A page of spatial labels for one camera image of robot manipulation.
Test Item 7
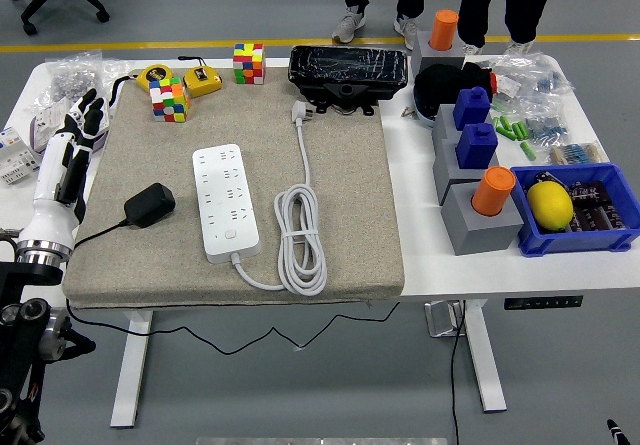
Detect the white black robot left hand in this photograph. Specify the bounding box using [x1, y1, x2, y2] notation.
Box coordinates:
[18, 88, 107, 247]

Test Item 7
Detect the black metal clip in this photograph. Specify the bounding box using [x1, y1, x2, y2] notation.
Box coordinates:
[533, 170, 569, 189]

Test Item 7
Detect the yellow lemon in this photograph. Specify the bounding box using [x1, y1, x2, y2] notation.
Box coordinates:
[526, 180, 575, 232]

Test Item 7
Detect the white power strip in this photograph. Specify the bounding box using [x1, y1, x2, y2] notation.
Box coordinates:
[191, 143, 262, 265]

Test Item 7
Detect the orange cylinder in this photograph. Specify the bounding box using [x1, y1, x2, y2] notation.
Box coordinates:
[429, 8, 461, 52]
[470, 166, 517, 217]

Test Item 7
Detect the white wall socket plate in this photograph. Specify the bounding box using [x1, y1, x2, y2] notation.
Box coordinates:
[32, 102, 69, 139]

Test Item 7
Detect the black power adapter plug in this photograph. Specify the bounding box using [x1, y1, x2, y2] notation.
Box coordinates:
[123, 182, 177, 229]

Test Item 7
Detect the white circuit breaker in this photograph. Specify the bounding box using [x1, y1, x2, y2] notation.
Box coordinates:
[0, 127, 42, 187]

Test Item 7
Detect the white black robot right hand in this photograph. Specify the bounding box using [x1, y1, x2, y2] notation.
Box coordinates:
[605, 418, 632, 445]

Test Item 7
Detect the large clear bag of resistors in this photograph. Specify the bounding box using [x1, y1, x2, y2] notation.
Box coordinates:
[492, 50, 575, 112]

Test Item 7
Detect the clear bag of tan resistors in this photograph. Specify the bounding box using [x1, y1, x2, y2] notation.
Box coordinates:
[547, 140, 610, 167]

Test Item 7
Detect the purple tray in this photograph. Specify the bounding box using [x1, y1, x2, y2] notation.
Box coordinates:
[29, 98, 112, 155]

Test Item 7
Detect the clear bag of screws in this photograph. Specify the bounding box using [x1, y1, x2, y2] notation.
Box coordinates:
[44, 50, 104, 101]

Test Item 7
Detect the black hanging cable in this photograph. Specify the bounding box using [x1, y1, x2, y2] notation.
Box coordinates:
[448, 300, 469, 445]

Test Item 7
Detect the white power cord with plug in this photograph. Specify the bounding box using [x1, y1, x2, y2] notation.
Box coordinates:
[232, 99, 330, 297]

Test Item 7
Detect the grey holder block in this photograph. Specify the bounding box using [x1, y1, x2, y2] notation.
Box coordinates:
[440, 180, 525, 257]
[410, 30, 466, 74]
[432, 137, 501, 206]
[431, 103, 464, 152]

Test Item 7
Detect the black cloth cap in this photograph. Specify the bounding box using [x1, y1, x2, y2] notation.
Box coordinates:
[412, 62, 497, 119]

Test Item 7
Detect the black table control panel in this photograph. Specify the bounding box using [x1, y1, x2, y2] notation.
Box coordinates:
[503, 294, 584, 311]

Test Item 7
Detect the silver box under table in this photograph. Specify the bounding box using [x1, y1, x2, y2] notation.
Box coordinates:
[424, 300, 467, 339]

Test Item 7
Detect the grey-brown fabric mat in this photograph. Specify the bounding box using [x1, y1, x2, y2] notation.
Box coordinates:
[61, 68, 407, 310]

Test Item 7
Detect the white table leg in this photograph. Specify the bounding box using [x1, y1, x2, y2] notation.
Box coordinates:
[109, 307, 154, 429]
[462, 298, 509, 414]

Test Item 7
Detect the square yellow tape measure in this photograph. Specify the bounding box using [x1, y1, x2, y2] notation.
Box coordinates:
[178, 54, 224, 99]

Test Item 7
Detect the blue square peg block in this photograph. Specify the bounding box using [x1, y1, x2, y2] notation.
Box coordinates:
[452, 86, 492, 132]
[455, 123, 500, 171]

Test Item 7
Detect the black plastic-wrapped tray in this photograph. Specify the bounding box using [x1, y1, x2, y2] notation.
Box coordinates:
[287, 44, 409, 116]

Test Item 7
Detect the round yellow tape measure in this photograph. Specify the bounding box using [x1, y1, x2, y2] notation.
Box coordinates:
[109, 63, 174, 115]

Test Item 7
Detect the thin black adapter cord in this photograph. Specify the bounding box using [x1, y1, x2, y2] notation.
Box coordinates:
[63, 217, 402, 356]

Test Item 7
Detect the clear bag of blue resistors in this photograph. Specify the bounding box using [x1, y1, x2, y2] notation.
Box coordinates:
[519, 107, 571, 146]

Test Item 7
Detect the multicoloured puzzle cube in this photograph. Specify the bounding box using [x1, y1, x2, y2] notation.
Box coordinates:
[232, 42, 266, 86]
[149, 77, 192, 124]

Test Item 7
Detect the brown capacitor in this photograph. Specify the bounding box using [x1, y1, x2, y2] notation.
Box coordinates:
[569, 181, 614, 209]
[597, 203, 629, 231]
[569, 207, 601, 234]

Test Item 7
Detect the blue plastic bin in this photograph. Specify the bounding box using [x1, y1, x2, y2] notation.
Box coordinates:
[509, 162, 640, 259]

